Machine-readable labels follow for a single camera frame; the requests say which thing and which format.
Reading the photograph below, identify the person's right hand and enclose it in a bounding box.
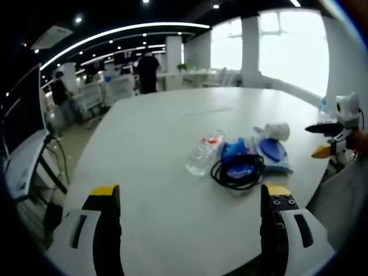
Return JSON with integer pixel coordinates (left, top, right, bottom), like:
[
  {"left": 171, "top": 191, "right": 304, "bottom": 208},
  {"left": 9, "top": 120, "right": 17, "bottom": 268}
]
[{"left": 347, "top": 128, "right": 368, "bottom": 158}]

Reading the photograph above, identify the white table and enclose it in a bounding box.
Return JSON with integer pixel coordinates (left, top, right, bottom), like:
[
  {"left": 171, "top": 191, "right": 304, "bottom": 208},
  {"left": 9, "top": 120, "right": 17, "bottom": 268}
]
[{"left": 61, "top": 86, "right": 346, "bottom": 276}]

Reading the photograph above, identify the white paper cup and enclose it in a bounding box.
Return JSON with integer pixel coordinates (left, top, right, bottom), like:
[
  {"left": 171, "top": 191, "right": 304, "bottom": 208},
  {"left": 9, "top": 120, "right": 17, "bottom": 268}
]
[{"left": 263, "top": 122, "right": 291, "bottom": 142}]

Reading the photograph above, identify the clear plastic water bottle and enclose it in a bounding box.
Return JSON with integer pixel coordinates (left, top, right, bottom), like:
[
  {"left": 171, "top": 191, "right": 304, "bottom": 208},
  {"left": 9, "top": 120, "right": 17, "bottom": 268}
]
[{"left": 185, "top": 129, "right": 227, "bottom": 177}]

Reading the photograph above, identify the blue snack packet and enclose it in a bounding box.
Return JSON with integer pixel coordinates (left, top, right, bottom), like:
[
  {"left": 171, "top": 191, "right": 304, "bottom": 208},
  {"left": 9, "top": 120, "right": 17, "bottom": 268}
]
[{"left": 220, "top": 137, "right": 260, "bottom": 179}]

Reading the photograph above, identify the blue wipes packet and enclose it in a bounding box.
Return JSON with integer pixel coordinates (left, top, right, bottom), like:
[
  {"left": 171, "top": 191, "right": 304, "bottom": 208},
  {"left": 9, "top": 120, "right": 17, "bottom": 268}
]
[{"left": 252, "top": 126, "right": 294, "bottom": 175}]

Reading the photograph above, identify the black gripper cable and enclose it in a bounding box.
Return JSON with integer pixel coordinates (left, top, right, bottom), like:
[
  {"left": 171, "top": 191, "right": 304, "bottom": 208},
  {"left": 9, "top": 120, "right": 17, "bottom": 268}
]
[{"left": 355, "top": 107, "right": 365, "bottom": 131}]

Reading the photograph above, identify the ceiling air conditioner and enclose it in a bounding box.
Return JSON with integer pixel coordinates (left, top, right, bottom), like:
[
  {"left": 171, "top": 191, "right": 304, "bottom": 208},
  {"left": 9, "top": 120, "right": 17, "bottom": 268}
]
[{"left": 29, "top": 25, "right": 74, "bottom": 51}]

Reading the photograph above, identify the person's white clothing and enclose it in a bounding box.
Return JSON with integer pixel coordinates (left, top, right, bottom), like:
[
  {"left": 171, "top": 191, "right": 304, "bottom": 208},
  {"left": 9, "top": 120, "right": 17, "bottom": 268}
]
[{"left": 305, "top": 154, "right": 368, "bottom": 251}]

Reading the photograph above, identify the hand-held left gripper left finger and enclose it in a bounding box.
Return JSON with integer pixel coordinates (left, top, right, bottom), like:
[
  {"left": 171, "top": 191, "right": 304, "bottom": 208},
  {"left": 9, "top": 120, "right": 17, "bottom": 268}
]
[{"left": 47, "top": 185, "right": 125, "bottom": 276}]

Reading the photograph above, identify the curved ceiling light strip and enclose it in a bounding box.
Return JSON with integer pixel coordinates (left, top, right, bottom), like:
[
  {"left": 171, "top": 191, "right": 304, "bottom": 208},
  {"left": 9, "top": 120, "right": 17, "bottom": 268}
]
[{"left": 39, "top": 21, "right": 211, "bottom": 71}]

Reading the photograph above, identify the white chair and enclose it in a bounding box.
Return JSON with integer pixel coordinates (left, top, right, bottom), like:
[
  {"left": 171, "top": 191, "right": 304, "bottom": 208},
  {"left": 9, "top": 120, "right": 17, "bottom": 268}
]
[{"left": 217, "top": 67, "right": 240, "bottom": 87}]

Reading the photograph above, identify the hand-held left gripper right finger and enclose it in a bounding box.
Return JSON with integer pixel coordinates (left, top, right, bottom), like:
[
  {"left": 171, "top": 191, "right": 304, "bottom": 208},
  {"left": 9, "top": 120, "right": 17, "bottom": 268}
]
[{"left": 259, "top": 183, "right": 337, "bottom": 276}]

